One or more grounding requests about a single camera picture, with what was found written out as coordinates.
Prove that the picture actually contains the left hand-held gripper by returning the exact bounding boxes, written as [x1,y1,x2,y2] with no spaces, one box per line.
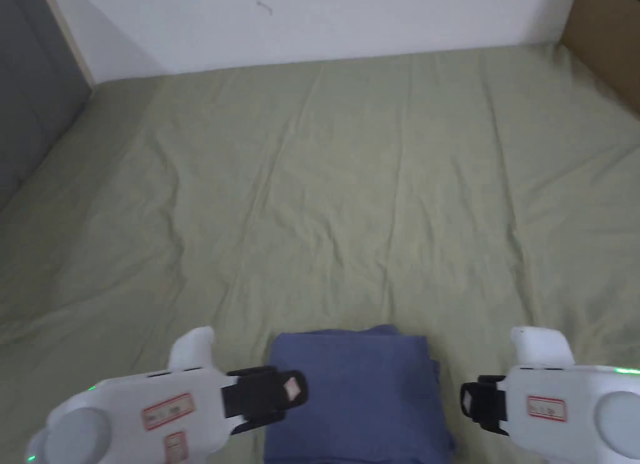
[24,326,309,464]

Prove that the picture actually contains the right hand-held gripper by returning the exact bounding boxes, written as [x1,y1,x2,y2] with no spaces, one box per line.
[459,326,640,464]

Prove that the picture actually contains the folded dark blue garment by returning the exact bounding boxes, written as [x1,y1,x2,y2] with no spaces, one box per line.
[262,324,459,464]

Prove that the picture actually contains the bed with pale green sheet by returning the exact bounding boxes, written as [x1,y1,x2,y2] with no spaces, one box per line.
[0,39,640,464]

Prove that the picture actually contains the brown cardboard carton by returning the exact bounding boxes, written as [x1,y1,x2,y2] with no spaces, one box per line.
[559,0,640,111]

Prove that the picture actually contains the grey padded headboard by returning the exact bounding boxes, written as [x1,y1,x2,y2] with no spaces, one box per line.
[0,0,94,211]

